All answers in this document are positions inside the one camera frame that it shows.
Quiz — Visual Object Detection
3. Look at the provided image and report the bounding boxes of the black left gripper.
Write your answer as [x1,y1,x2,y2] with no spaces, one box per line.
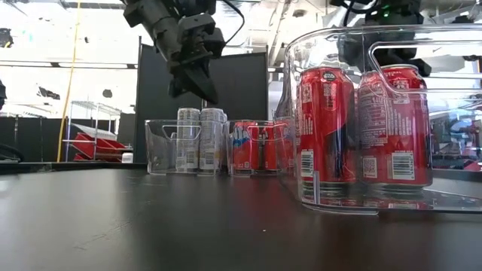
[123,0,226,105]

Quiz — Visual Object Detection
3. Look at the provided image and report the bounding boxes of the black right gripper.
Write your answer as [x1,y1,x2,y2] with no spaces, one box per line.
[331,0,432,76]

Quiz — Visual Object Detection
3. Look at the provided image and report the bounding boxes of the white Celsius energy can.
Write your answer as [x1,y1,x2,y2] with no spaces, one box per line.
[199,107,227,176]
[175,107,202,175]

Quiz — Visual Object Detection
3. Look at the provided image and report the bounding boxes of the clear plastic storage bin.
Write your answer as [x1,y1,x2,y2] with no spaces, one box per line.
[273,24,482,216]
[145,118,229,176]
[224,119,291,177]

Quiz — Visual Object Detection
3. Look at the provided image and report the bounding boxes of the red Coke soda can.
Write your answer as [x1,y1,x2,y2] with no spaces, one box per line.
[356,63,434,189]
[296,66,358,189]

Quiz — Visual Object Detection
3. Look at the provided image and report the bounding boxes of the black folding divider screen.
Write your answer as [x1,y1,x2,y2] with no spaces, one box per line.
[133,35,270,163]

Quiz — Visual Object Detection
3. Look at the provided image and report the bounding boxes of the red plastic bins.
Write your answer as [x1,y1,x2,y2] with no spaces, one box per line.
[71,131,131,163]

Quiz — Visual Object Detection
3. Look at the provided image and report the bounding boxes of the black ceiling spotlight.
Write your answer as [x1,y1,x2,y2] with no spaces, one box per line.
[0,28,15,49]

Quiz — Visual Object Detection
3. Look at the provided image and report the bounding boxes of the metal wire shelf rack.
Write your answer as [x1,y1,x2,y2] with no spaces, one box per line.
[62,99,133,163]

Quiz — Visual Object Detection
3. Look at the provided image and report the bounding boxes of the yellow extension cable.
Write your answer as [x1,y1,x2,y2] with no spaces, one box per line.
[56,0,83,163]

